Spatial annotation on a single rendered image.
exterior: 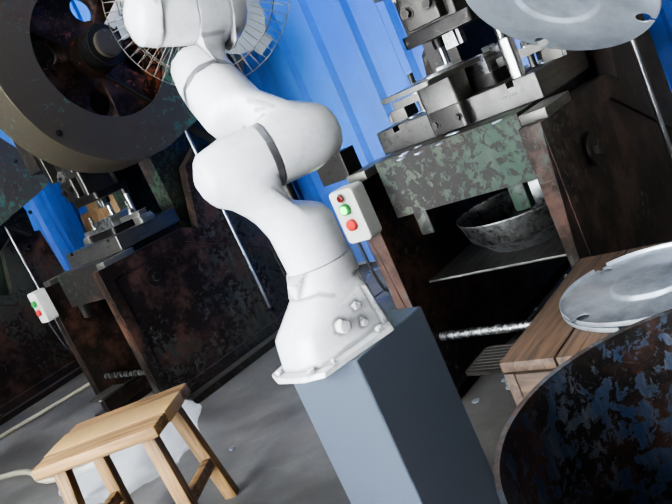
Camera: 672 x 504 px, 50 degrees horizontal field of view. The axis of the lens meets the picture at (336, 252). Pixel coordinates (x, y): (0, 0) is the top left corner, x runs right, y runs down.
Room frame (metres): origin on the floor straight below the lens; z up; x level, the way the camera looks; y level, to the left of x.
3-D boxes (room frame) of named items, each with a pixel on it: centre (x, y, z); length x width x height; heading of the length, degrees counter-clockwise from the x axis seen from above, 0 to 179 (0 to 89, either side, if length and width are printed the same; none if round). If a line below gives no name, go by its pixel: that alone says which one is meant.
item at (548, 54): (1.67, -0.60, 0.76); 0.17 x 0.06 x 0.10; 47
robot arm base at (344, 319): (1.15, 0.06, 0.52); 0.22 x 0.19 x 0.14; 132
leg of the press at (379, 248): (2.07, -0.38, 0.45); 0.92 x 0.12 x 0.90; 137
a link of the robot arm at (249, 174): (1.16, 0.07, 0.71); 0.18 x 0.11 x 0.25; 109
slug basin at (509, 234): (1.79, -0.48, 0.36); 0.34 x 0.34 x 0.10
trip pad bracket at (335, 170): (1.84, -0.10, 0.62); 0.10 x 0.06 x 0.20; 47
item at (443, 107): (1.66, -0.36, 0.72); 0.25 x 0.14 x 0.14; 137
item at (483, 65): (1.79, -0.48, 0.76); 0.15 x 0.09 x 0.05; 47
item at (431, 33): (1.79, -0.48, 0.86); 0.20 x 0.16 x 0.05; 47
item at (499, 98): (1.79, -0.48, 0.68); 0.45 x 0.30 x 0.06; 47
